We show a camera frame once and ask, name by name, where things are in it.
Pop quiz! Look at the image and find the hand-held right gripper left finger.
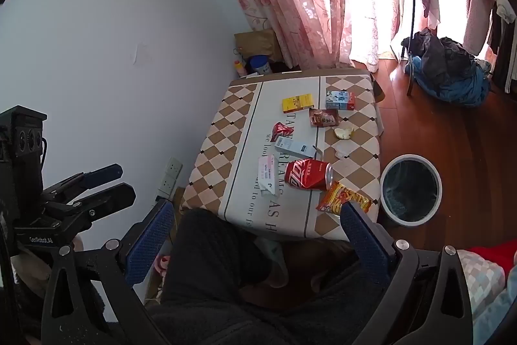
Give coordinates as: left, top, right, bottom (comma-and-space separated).
40, 199, 176, 345

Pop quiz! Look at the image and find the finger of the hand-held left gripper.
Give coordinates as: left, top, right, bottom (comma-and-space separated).
69, 182, 136, 222
60, 164, 123, 194

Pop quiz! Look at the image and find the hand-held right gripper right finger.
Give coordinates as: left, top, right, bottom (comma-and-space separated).
339, 201, 474, 345

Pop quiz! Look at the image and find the orange snack packet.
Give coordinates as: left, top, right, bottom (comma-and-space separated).
316, 181, 372, 217

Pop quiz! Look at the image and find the white bin with black bag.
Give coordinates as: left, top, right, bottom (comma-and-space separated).
380, 154, 443, 228

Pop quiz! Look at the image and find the red soda can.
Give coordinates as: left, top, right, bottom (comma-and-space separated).
285, 158, 334, 191

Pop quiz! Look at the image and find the clear plastic wrapper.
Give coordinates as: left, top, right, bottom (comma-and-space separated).
334, 141, 356, 159

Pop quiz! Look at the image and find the pink white paper packet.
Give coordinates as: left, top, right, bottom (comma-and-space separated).
258, 155, 288, 197

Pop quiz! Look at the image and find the long white blue box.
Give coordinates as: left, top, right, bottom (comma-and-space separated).
275, 137, 320, 159

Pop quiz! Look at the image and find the brown snack packet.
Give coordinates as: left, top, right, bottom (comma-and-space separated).
309, 107, 339, 127

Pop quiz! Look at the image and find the red wrapper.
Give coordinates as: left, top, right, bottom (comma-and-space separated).
270, 122, 295, 143

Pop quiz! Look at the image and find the blue white milk carton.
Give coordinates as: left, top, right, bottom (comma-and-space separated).
325, 90, 357, 111

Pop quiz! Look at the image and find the yellow cardboard box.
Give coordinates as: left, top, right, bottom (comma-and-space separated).
282, 93, 316, 114

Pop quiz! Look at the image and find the pink slipper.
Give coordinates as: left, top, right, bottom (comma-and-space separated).
153, 255, 170, 282

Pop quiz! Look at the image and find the pastel checkered blanket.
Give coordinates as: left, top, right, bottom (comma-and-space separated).
456, 248, 517, 331

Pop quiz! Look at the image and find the red cloth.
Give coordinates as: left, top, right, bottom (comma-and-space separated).
469, 239, 517, 270

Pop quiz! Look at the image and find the brown checkered tablecloth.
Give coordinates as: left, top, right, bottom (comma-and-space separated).
180, 72, 382, 243

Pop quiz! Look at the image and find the pile of dark blue clothes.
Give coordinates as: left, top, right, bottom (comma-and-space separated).
401, 27, 491, 107

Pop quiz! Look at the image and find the blue lidded jar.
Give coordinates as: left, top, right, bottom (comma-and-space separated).
247, 55, 272, 76

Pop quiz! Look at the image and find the black clothes rack pole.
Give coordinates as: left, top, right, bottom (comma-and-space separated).
405, 0, 423, 97

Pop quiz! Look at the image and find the brown cardboard box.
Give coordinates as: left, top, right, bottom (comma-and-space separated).
234, 29, 284, 65

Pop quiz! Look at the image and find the pink hanging garment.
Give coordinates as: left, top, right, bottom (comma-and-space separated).
462, 0, 501, 57

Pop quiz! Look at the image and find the white wall socket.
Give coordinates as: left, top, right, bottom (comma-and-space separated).
156, 175, 178, 201
165, 157, 183, 180

